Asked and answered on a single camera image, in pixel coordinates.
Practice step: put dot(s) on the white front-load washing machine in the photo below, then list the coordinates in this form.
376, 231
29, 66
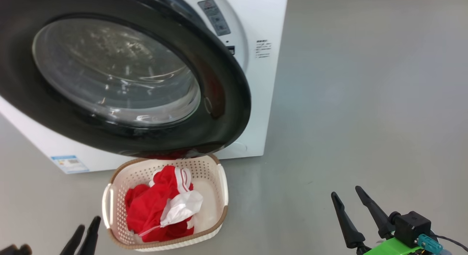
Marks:
263, 101

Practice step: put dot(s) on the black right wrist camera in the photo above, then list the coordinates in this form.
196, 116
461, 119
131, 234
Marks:
413, 225

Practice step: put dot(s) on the round white filter cover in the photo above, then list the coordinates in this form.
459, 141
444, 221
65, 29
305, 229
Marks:
237, 148

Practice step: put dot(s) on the white cloth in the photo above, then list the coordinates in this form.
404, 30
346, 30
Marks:
182, 207

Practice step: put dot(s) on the black text warning sticker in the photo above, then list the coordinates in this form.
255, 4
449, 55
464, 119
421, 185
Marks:
263, 49

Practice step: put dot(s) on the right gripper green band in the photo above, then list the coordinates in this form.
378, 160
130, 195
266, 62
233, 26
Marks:
395, 247

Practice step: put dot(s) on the cream perforated laundry basket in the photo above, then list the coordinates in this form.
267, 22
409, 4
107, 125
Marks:
208, 167

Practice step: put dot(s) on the blue energy label sticker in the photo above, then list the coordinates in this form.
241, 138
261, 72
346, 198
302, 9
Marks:
69, 164

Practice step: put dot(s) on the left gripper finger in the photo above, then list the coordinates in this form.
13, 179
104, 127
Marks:
73, 244
90, 240

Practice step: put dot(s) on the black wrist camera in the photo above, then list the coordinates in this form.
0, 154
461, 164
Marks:
14, 250
413, 225

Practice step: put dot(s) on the red garment with white stripes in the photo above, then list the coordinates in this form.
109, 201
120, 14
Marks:
164, 178

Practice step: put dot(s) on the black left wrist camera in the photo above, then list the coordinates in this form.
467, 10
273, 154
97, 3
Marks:
14, 250

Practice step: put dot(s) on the dark round washer door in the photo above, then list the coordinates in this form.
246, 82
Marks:
226, 101

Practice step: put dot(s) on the grey instruction sticker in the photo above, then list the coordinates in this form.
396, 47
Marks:
214, 17

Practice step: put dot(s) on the red and white clothes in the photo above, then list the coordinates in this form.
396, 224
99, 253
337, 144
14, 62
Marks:
146, 211

